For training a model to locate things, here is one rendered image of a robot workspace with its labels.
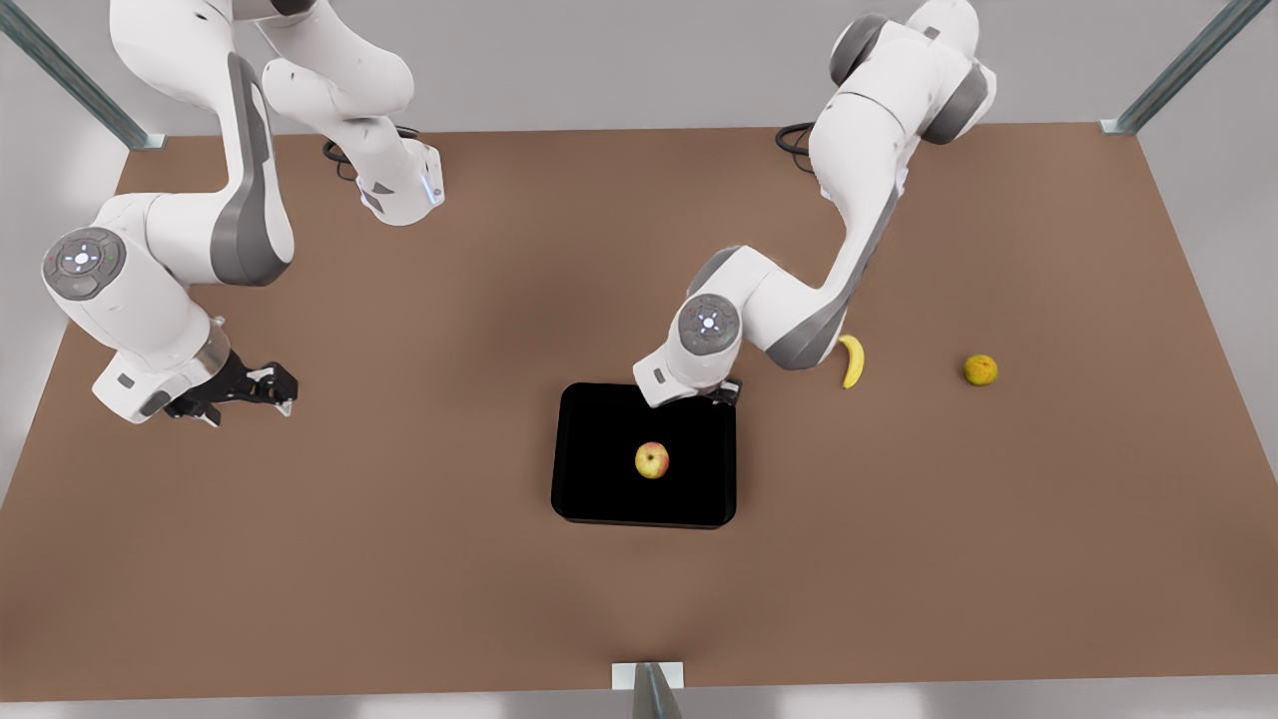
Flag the black square tray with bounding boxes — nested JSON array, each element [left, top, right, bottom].
[[551, 382, 738, 529]]

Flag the black cable loop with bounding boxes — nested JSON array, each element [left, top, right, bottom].
[[321, 125, 420, 183], [776, 122, 826, 173]]

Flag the silver frame post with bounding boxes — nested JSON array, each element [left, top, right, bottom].
[[612, 661, 686, 719], [0, 0, 167, 152], [1100, 0, 1274, 137]]

